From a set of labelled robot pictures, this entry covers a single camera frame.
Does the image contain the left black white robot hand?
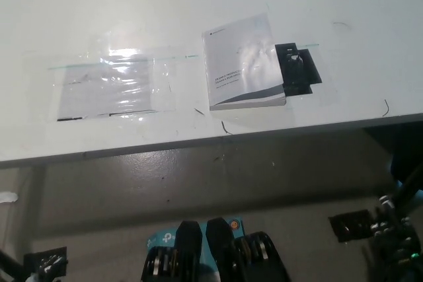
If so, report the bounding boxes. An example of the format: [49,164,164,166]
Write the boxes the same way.
[28,254,69,282]

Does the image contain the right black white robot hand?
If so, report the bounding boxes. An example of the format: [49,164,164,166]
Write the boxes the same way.
[362,194,423,282]

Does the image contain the white grey softcover book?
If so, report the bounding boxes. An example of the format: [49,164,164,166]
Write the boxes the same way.
[201,12,288,112]

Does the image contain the clear plastic bag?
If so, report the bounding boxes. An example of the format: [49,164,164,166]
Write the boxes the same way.
[19,29,178,123]

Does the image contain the black marker patch on table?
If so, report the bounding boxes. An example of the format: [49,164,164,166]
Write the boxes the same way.
[274,42,323,96]

